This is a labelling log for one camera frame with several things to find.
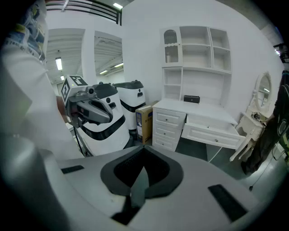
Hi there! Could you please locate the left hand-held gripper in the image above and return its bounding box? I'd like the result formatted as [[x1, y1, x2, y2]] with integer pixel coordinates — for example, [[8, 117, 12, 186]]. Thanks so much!
[[61, 75, 113, 128]]

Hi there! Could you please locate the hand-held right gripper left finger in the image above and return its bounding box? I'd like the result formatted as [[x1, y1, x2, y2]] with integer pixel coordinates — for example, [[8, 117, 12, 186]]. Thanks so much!
[[56, 145, 145, 231]]

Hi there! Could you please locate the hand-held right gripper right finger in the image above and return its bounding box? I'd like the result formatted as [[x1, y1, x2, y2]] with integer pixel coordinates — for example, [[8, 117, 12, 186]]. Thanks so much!
[[128, 145, 259, 231]]

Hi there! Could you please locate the wide white drawer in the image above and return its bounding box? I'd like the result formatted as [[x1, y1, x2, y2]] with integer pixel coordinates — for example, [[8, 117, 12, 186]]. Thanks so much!
[[181, 113, 247, 151]]

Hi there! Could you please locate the person's left forearm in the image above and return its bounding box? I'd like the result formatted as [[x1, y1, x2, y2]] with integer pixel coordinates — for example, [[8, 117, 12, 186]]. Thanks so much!
[[56, 96, 69, 124]]

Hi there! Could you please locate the small white desk drawer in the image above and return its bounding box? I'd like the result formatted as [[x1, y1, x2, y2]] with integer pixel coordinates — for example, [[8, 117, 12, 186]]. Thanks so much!
[[153, 134, 180, 152], [154, 123, 182, 141], [155, 108, 187, 130]]

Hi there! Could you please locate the white and black mobile robot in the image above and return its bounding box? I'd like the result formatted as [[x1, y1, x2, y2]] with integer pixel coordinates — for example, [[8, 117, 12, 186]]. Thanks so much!
[[78, 83, 131, 157], [112, 79, 148, 136]]

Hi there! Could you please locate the brown cardboard box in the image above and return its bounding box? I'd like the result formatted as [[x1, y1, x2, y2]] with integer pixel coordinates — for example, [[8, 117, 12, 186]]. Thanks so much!
[[135, 102, 159, 145]]

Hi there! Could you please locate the white desk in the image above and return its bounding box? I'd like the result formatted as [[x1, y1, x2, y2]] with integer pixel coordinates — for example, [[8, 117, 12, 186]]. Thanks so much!
[[152, 98, 247, 152]]

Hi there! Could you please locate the person's white printed shirt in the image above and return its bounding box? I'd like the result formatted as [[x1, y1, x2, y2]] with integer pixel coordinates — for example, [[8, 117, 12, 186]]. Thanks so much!
[[0, 0, 84, 160]]

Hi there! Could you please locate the white vanity table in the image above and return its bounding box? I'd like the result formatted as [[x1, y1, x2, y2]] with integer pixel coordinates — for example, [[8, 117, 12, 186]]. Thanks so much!
[[229, 108, 271, 162]]

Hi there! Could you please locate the black rectangular box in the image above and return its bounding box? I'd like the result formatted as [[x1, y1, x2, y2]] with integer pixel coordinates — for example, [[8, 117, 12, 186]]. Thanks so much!
[[183, 95, 201, 104]]

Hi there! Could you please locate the white hutch shelf unit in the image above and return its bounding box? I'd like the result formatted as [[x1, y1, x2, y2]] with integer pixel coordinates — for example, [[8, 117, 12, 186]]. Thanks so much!
[[159, 25, 233, 108]]

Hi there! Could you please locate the black mezzanine railing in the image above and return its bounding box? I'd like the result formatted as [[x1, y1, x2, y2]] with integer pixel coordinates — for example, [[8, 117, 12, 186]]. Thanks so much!
[[45, 0, 123, 26]]

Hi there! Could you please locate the white oval vanity mirror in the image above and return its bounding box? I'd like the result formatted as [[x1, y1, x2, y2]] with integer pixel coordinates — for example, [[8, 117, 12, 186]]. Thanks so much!
[[253, 71, 273, 111]]

